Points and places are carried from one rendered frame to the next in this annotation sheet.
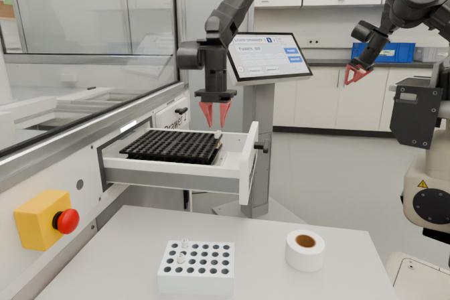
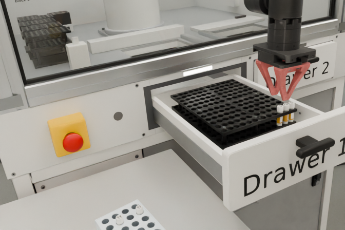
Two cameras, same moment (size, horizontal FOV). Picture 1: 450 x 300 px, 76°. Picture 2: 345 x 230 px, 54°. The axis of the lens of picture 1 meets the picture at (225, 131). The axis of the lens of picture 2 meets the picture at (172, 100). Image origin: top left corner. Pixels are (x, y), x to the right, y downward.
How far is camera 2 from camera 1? 0.43 m
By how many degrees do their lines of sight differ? 52
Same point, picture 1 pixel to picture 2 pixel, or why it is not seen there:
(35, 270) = (69, 168)
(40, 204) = (59, 122)
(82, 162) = (122, 97)
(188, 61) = (252, 2)
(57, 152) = (93, 84)
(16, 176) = (50, 96)
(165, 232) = (164, 192)
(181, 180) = (191, 147)
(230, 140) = not seen: hidden behind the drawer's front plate
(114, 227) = (142, 165)
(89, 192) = (130, 125)
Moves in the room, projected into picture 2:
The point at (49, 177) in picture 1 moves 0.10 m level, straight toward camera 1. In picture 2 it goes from (83, 103) to (54, 125)
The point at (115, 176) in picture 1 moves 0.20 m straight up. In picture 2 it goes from (158, 118) to (148, 34)
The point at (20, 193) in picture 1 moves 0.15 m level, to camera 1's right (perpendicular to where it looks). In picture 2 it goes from (55, 109) to (82, 134)
